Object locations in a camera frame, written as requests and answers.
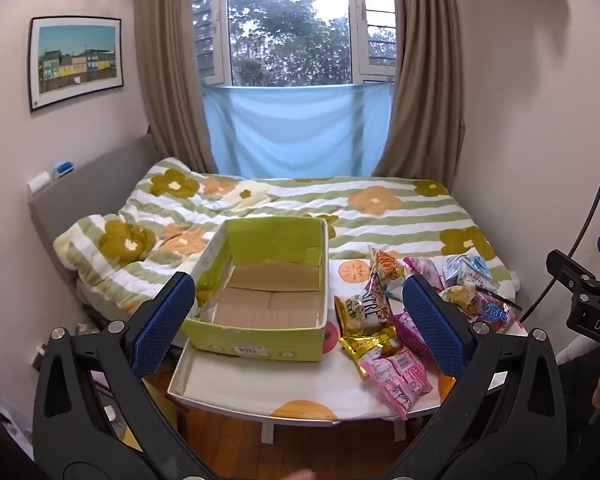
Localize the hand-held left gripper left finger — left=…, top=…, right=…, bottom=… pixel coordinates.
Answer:
left=32, top=271, right=216, bottom=480

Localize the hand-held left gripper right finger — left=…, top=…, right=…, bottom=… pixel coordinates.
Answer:
left=380, top=274, right=568, bottom=480

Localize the magenta snack packet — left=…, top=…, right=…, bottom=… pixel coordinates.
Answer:
left=391, top=311, right=431, bottom=357

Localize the large brown snack bag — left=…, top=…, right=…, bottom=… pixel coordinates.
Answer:
left=361, top=277, right=397, bottom=333

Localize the gold snack packet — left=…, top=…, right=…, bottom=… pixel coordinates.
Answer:
left=339, top=332, right=398, bottom=363

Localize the green cardboard box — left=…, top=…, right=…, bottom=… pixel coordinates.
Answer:
left=180, top=215, right=329, bottom=363

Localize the yellow potato chips packet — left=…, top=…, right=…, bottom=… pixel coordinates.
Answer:
left=439, top=284, right=477, bottom=319

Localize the pale pink snack packet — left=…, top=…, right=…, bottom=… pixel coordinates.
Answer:
left=404, top=257, right=443, bottom=283

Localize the white blue snack packet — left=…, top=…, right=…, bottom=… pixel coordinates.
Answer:
left=441, top=254, right=491, bottom=286
left=464, top=267, right=502, bottom=293

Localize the orange snack bag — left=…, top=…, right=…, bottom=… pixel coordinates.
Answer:
left=369, top=246, right=407, bottom=293

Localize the white table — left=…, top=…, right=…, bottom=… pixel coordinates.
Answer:
left=167, top=255, right=529, bottom=444

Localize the yellow snack bag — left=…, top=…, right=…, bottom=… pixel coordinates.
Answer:
left=334, top=294, right=367, bottom=337

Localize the orange print tablecloth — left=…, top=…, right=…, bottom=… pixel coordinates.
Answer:
left=271, top=257, right=527, bottom=422

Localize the floral striped blanket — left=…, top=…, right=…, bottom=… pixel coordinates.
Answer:
left=52, top=156, right=522, bottom=326

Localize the grey headboard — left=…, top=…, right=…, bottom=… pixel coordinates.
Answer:
left=27, top=132, right=163, bottom=281

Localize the light blue cloth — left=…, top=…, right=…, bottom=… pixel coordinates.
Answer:
left=201, top=82, right=396, bottom=181

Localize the framed houses picture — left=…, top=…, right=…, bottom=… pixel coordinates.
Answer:
left=28, top=16, right=125, bottom=112

